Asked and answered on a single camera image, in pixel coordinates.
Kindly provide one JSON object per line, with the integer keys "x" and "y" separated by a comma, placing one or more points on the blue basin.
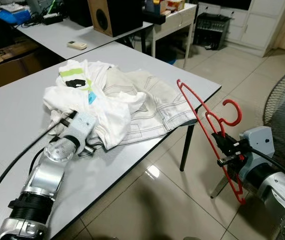
{"x": 170, "y": 60}

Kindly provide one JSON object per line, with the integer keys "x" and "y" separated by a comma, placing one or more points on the black television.
{"x": 227, "y": 4}

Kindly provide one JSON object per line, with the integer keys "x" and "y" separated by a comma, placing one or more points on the red and white box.
{"x": 175, "y": 5}

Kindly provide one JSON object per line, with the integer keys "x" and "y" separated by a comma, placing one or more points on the flat black device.
{"x": 155, "y": 19}

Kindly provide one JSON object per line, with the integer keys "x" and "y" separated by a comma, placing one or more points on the cream denim jacket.
{"x": 167, "y": 107}

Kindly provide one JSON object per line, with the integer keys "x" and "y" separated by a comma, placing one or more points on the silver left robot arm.
{"x": 47, "y": 170}

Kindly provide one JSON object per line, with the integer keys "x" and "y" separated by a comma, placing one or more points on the yellow and blue box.
{"x": 156, "y": 5}

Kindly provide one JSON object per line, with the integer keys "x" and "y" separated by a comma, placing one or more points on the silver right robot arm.
{"x": 282, "y": 200}

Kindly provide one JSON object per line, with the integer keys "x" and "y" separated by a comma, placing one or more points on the wooden speaker black front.
{"x": 125, "y": 15}

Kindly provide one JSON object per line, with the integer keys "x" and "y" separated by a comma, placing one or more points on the blue bag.
{"x": 12, "y": 16}

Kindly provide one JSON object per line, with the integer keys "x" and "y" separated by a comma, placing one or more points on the tall black box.
{"x": 77, "y": 12}

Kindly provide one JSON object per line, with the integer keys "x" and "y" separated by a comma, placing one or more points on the white side table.
{"x": 180, "y": 17}

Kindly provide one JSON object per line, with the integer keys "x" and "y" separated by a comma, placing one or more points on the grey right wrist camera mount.
{"x": 260, "y": 142}

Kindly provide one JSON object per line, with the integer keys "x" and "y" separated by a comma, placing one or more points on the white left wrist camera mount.
{"x": 82, "y": 125}

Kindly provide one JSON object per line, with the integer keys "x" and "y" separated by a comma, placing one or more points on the black power strip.
{"x": 52, "y": 19}

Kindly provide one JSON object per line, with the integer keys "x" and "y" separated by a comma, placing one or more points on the white green-print T-shirt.
{"x": 117, "y": 107}

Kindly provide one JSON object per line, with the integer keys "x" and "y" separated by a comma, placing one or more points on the white remote control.
{"x": 76, "y": 45}

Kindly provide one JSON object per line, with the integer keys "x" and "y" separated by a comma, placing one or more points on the black floor fan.
{"x": 282, "y": 115}

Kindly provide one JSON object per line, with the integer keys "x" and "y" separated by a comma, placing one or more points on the red plastic hanger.
{"x": 240, "y": 113}

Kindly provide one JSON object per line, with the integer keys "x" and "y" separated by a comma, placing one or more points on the black audio mixer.
{"x": 212, "y": 30}

